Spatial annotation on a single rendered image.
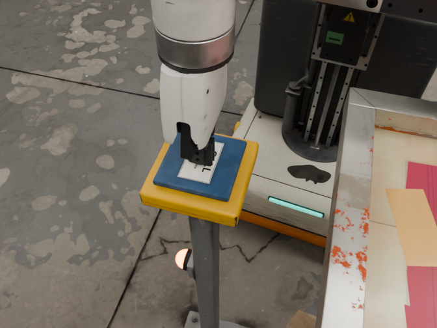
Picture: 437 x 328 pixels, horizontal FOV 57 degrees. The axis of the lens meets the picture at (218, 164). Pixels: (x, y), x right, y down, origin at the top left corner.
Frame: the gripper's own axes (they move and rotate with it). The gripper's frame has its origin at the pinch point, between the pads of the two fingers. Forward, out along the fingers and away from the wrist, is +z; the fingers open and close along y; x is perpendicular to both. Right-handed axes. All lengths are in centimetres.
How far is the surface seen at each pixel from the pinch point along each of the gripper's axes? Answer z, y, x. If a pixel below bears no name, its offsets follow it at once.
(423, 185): 3.1, -4.6, 28.2
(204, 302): 48.4, 1.9, -0.3
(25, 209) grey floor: 99, -31, -88
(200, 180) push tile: 2.0, 3.3, 0.9
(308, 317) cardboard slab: 96, -19, 28
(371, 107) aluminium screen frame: -0.4, -13.5, 20.4
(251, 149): 3.3, -4.7, 5.7
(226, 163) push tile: 2.0, -0.4, 3.3
